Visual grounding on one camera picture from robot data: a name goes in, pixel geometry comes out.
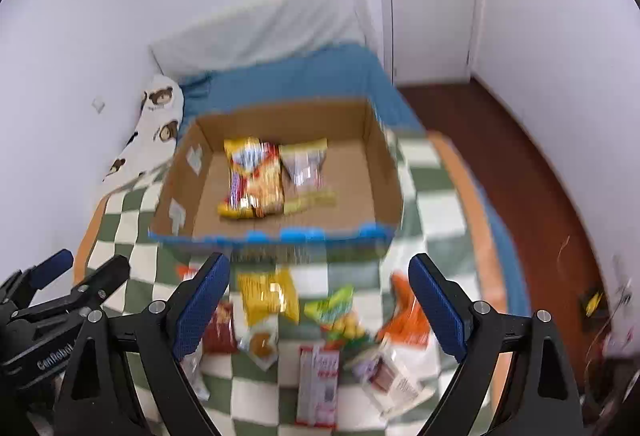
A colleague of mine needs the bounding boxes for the yellow snack packet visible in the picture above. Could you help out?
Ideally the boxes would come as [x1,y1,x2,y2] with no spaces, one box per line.
[239,269,300,324]

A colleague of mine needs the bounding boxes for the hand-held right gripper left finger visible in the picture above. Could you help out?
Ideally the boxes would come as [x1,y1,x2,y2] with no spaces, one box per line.
[52,252,232,436]

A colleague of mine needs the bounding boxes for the orange snack packet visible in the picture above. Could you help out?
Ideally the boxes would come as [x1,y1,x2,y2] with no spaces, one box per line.
[377,272,432,349]

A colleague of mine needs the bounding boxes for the white door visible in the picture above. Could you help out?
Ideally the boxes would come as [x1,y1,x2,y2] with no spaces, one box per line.
[382,0,482,84]

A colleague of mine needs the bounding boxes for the dark red snack packet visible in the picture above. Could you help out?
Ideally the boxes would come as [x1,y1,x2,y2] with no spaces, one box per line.
[202,301,237,355]

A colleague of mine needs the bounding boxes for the clear packet with brown pastry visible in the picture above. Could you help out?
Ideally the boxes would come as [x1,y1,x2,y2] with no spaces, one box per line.
[352,341,426,417]

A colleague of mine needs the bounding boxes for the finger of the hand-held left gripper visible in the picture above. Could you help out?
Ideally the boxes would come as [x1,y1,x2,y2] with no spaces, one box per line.
[0,249,75,309]
[10,255,132,323]

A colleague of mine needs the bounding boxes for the yellow and black object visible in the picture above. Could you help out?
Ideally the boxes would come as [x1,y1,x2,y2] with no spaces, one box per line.
[580,289,607,318]

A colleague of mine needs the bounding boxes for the clear packet with yellow top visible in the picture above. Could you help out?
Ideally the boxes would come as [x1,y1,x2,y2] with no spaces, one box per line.
[279,139,328,189]

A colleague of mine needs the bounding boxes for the green candy packet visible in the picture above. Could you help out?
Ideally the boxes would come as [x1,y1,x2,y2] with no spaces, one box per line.
[305,286,372,349]

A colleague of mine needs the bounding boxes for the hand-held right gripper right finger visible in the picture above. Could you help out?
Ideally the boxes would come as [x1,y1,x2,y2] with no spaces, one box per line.
[408,253,586,436]

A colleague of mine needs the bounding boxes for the yellow snack bar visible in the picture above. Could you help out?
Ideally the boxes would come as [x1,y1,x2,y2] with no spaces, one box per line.
[283,189,337,214]

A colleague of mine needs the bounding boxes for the green checkered blanket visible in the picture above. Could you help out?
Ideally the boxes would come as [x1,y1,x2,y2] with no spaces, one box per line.
[75,129,507,436]

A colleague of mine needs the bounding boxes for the red and white snack box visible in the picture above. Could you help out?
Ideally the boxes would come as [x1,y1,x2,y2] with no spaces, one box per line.
[296,345,341,428]

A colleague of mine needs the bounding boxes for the bear print cloth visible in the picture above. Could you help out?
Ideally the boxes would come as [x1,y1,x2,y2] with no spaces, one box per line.
[102,74,185,192]

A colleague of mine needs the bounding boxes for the tangle of cables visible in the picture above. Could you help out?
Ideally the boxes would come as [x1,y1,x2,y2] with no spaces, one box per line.
[585,256,640,377]

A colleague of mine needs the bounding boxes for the cardboard box with printed outside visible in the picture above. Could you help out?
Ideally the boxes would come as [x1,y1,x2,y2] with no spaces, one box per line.
[149,99,405,262]

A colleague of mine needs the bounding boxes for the braised egg packet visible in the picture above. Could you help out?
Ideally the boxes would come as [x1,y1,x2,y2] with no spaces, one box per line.
[237,319,280,369]

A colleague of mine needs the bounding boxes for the white snack packet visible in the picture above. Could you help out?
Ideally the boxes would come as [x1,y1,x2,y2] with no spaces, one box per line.
[180,346,211,401]

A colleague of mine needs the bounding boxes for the white pillow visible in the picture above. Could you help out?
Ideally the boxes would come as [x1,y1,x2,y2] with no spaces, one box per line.
[150,0,373,77]

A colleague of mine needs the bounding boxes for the yellow and red chips packet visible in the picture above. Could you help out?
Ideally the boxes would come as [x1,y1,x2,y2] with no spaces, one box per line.
[217,137,286,220]

